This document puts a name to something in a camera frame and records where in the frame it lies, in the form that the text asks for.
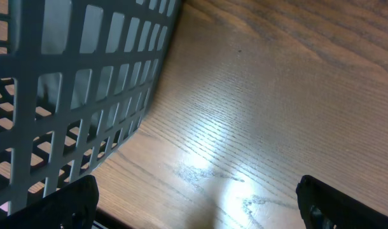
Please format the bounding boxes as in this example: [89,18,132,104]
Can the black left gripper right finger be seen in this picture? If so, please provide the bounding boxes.
[296,175,388,229]

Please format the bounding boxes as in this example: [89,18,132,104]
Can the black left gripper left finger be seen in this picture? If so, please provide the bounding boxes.
[0,175,99,229]

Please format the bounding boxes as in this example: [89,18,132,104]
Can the grey plastic mesh basket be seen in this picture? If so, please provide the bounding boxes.
[0,0,181,219]

